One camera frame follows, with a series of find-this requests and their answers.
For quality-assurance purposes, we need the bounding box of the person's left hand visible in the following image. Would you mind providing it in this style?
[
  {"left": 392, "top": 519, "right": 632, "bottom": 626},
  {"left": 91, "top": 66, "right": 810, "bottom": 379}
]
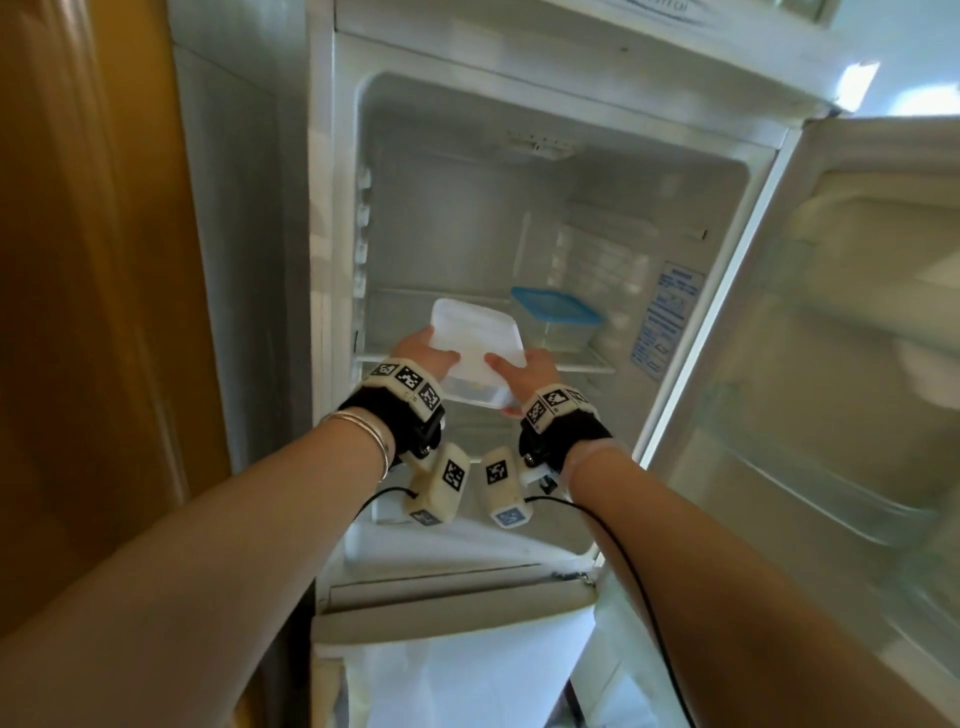
[{"left": 388, "top": 326, "right": 461, "bottom": 385}]

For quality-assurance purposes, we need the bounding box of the person's right hand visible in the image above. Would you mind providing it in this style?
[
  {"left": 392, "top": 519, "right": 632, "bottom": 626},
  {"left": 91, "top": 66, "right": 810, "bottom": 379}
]
[{"left": 483, "top": 347, "right": 564, "bottom": 418}]

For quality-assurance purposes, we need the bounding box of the white plastic food container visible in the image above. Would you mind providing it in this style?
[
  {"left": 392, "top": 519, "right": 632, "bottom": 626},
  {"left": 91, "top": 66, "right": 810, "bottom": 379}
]
[{"left": 429, "top": 297, "right": 528, "bottom": 411}]

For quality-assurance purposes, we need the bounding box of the person's right forearm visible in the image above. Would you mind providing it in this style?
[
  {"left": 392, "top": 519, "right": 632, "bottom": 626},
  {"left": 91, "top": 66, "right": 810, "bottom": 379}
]
[{"left": 564, "top": 441, "right": 954, "bottom": 728}]

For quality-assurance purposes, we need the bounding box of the person's left forearm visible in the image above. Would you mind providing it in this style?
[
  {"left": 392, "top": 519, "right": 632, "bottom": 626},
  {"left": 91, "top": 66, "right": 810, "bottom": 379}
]
[{"left": 0, "top": 411, "right": 396, "bottom": 728}]

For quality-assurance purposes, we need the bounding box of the glass refrigerator shelf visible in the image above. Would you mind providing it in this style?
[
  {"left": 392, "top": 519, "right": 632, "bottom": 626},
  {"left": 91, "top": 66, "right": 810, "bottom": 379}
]
[{"left": 358, "top": 287, "right": 618, "bottom": 378}]

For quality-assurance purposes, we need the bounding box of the clear container with blue lid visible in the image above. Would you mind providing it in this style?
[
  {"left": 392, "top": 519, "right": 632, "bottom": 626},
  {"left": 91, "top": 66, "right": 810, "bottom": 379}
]
[{"left": 510, "top": 286, "right": 608, "bottom": 354}]

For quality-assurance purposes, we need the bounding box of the white refrigerator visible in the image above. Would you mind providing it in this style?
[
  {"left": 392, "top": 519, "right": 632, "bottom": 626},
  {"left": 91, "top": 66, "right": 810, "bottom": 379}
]
[{"left": 166, "top": 0, "right": 880, "bottom": 728}]

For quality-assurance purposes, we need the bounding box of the blue printed label sticker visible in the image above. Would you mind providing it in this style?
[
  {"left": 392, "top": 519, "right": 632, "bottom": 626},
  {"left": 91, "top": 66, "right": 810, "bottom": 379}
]
[{"left": 629, "top": 261, "right": 707, "bottom": 384}]

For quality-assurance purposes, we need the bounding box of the white crisper drawer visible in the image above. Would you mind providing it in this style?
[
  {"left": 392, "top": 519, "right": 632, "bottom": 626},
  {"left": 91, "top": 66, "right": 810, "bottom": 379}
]
[{"left": 311, "top": 517, "right": 605, "bottom": 728}]

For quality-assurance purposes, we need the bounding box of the white refrigerator door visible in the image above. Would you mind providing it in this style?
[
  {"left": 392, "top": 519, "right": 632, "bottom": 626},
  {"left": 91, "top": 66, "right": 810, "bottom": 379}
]
[{"left": 633, "top": 114, "right": 960, "bottom": 702}]

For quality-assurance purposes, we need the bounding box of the clear door shelf bin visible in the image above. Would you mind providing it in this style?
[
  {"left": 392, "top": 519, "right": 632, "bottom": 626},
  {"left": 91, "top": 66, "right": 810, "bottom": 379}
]
[{"left": 660, "top": 375, "right": 960, "bottom": 601}]

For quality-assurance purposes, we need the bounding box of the brown wooden door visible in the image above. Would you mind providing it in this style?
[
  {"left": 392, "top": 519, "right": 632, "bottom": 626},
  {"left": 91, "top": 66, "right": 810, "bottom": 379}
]
[{"left": 0, "top": 0, "right": 235, "bottom": 642}]

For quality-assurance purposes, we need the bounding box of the black left wrist strap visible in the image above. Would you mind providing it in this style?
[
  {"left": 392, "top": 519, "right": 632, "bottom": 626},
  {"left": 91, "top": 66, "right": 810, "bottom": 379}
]
[{"left": 337, "top": 359, "right": 448, "bottom": 471}]

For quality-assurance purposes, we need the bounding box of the black wrist strap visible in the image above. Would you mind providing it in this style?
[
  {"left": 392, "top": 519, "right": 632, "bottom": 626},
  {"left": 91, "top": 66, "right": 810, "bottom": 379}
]
[
  {"left": 517, "top": 383, "right": 615, "bottom": 477},
  {"left": 337, "top": 359, "right": 448, "bottom": 471}
]

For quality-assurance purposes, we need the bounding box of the black right wrist strap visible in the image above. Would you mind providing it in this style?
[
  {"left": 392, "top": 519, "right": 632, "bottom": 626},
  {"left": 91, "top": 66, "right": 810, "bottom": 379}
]
[{"left": 517, "top": 383, "right": 615, "bottom": 477}]

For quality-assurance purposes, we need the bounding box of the silver bracelet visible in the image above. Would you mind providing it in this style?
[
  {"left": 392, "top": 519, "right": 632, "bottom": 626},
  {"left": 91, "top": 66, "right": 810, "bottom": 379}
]
[{"left": 321, "top": 410, "right": 396, "bottom": 482}]

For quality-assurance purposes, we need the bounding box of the cream right wrist camera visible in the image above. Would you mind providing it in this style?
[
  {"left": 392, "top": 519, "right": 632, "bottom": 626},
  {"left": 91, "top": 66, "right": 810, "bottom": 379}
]
[{"left": 480, "top": 446, "right": 536, "bottom": 531}]

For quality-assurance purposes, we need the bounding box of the cream wrist camera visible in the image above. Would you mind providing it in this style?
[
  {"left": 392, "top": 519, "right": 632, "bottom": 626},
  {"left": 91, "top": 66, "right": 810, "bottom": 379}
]
[
  {"left": 403, "top": 441, "right": 472, "bottom": 528},
  {"left": 480, "top": 446, "right": 536, "bottom": 531}
]

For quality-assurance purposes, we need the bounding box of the cream left wrist camera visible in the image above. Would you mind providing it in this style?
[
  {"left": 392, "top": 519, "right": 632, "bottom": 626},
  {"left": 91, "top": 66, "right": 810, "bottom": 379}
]
[{"left": 403, "top": 441, "right": 472, "bottom": 528}]

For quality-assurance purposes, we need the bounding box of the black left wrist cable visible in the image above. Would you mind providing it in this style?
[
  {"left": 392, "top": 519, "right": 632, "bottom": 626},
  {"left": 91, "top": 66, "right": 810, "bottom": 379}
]
[{"left": 351, "top": 486, "right": 419, "bottom": 528}]

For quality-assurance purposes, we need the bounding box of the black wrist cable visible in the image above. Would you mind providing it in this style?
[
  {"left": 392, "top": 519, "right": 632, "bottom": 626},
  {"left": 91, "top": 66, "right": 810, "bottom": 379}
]
[
  {"left": 523, "top": 493, "right": 697, "bottom": 728},
  {"left": 351, "top": 486, "right": 419, "bottom": 528}
]

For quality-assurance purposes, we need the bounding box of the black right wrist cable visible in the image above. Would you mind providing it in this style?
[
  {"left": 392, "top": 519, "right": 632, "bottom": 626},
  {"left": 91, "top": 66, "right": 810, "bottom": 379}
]
[{"left": 523, "top": 493, "right": 697, "bottom": 728}]

